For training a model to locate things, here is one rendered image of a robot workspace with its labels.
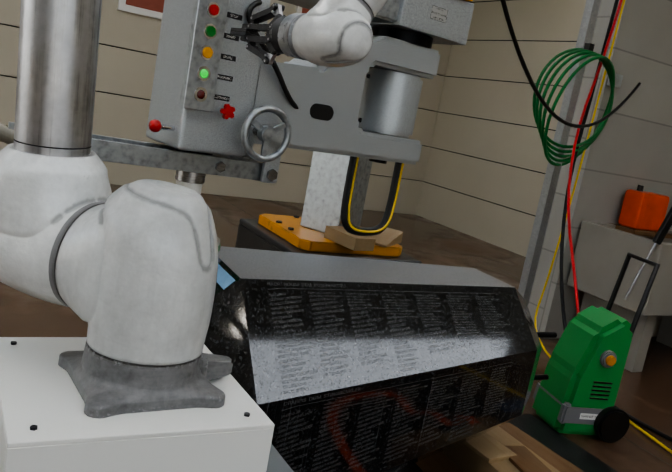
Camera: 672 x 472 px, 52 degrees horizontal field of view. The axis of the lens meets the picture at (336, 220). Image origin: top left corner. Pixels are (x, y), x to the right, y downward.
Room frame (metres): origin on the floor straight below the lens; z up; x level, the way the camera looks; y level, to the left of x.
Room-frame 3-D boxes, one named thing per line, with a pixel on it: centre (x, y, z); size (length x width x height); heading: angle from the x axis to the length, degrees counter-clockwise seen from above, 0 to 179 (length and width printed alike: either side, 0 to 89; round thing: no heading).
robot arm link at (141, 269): (0.89, 0.23, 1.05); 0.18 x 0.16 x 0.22; 68
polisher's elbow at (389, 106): (2.26, -0.10, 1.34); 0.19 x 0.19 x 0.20
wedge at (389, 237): (2.84, -0.21, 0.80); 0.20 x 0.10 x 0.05; 158
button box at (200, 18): (1.71, 0.39, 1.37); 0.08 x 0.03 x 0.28; 129
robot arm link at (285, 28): (1.40, 0.14, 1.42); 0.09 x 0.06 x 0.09; 130
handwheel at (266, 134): (1.82, 0.24, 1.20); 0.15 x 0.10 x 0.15; 129
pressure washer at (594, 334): (3.18, -1.33, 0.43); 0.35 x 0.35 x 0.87; 15
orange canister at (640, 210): (4.80, -2.14, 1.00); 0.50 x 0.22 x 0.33; 121
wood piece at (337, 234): (2.65, -0.07, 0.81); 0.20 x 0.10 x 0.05; 38
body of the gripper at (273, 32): (1.46, 0.18, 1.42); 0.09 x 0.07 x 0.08; 40
